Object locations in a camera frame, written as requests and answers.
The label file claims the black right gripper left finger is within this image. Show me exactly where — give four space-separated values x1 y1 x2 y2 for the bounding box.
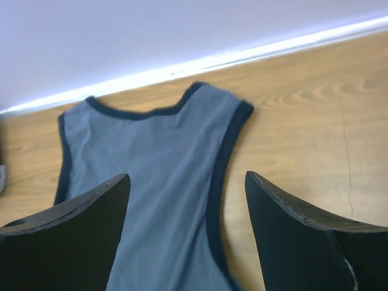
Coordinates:
1 174 130 290

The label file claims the grey folded tank top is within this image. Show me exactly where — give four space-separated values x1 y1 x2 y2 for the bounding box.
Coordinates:
0 165 7 193

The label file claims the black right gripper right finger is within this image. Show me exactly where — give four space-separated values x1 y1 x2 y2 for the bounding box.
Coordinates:
245 171 387 290

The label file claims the blue tank top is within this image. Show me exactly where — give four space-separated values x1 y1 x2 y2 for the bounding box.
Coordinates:
55 82 253 290

